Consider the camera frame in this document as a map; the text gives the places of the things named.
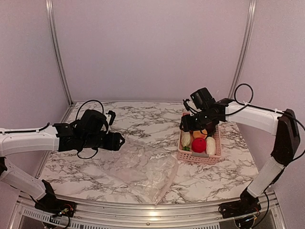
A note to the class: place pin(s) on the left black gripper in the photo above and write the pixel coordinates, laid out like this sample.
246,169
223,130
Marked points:
113,144

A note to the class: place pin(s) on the white knitted vegetable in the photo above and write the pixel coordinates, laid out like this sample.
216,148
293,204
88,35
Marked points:
185,139
210,146

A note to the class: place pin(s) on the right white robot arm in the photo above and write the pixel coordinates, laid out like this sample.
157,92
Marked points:
283,126

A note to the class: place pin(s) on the red knitted apple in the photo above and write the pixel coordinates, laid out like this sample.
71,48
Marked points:
198,145

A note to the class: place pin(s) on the orange knitted fruit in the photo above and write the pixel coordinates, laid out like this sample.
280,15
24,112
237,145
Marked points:
200,134

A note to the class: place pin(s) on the right aluminium frame post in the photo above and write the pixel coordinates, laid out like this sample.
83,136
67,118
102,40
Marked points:
245,45

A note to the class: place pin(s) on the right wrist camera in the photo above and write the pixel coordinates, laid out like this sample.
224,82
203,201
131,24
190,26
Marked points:
187,106

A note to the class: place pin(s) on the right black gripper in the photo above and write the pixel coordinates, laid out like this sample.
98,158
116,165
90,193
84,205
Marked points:
188,125

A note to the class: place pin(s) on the pink plastic basket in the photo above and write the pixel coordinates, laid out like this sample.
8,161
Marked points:
186,154

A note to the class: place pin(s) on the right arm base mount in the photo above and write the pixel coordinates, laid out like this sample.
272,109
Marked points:
245,205

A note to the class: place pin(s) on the aluminium front rail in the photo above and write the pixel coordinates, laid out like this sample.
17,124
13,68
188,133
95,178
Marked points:
89,214

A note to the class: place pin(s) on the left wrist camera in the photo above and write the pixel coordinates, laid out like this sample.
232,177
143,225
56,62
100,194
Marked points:
110,117

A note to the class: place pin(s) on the dark red knitted beet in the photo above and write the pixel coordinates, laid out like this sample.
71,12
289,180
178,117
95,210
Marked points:
211,129

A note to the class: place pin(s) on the clear zip top bag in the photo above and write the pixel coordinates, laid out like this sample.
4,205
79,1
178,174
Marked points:
146,170

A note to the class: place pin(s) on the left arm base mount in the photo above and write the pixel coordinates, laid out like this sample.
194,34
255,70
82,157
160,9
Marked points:
50,203

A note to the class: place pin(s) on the left aluminium frame post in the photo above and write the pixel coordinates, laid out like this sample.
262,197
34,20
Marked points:
57,52

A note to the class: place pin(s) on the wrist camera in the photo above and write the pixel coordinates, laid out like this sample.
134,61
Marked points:
187,106
110,117

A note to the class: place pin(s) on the aluminium frame post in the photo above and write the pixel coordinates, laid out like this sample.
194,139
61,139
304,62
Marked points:
245,45
57,52

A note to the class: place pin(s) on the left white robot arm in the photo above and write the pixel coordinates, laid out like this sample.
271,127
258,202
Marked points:
58,137

